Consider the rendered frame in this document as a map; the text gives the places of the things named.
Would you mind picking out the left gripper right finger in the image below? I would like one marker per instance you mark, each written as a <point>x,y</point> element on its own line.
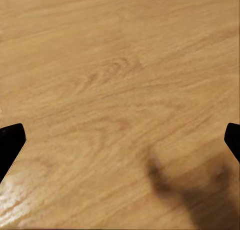
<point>232,138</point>

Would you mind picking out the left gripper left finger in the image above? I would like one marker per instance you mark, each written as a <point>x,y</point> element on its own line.
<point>12,139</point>

